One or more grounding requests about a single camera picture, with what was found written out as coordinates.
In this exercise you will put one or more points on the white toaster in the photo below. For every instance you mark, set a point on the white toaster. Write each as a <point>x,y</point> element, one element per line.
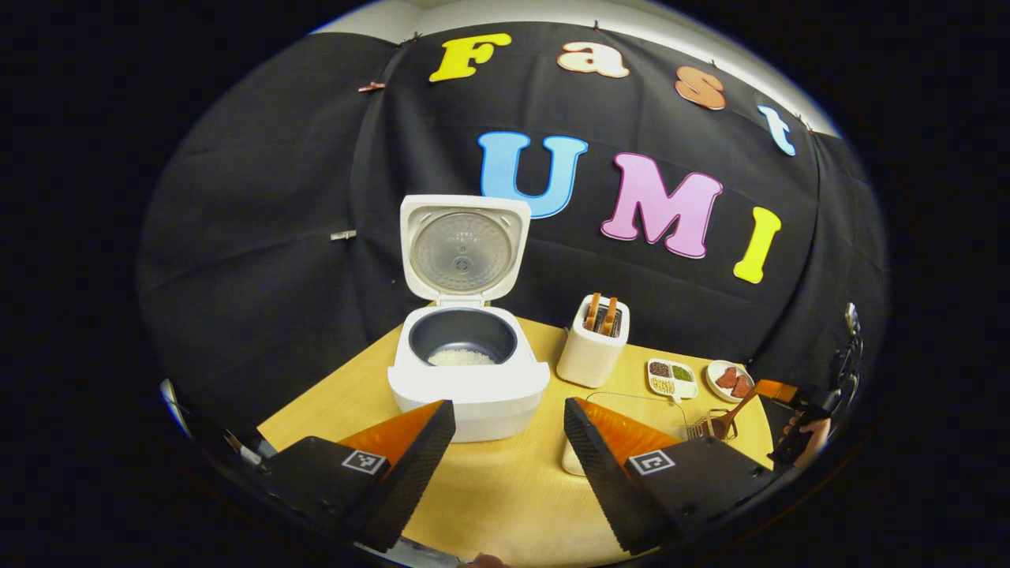
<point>588,359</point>

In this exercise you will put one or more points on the red meat slice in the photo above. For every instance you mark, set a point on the red meat slice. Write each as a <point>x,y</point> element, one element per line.
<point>727,377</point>
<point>742,386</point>

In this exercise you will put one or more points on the white round plate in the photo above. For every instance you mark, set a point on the white round plate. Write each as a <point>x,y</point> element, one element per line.
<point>714,386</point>

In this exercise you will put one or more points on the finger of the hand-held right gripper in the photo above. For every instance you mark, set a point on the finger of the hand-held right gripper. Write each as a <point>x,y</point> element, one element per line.
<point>777,390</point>

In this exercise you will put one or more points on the copper cloth clip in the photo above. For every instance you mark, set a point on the copper cloth clip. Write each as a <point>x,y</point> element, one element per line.
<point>371,86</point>

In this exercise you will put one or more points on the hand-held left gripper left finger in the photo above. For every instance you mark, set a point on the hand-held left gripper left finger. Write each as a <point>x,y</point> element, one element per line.
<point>414,473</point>

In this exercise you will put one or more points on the brown wooden spoon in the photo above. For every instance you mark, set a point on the brown wooden spoon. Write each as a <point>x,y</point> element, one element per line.
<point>722,426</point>

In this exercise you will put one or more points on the white divided bean dish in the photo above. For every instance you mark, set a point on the white divided bean dish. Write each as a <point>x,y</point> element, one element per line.
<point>685,386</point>

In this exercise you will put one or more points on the black backdrop cloth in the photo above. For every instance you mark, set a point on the black backdrop cloth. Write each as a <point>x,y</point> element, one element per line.
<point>276,237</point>

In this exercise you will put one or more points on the toasted bread slice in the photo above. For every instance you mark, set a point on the toasted bread slice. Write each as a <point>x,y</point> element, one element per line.
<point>592,312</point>
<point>610,315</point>

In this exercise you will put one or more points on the white rice cooker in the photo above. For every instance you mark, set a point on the white rice cooker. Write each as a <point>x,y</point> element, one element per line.
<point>473,386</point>

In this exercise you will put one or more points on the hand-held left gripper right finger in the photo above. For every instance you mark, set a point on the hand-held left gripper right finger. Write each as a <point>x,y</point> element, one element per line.
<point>604,481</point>

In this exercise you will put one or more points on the silver cloth clip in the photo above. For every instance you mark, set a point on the silver cloth clip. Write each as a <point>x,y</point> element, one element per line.
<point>343,234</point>

